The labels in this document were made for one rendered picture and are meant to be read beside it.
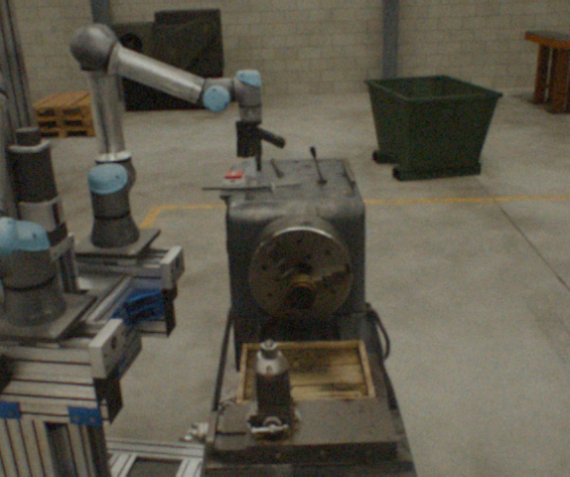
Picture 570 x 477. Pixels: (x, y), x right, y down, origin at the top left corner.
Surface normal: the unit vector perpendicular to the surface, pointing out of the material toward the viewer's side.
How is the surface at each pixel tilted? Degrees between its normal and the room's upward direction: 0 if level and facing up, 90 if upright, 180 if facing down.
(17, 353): 90
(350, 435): 0
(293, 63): 90
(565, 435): 0
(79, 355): 90
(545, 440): 0
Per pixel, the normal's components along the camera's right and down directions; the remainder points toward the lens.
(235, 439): -0.04, -0.93
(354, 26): -0.03, 0.37
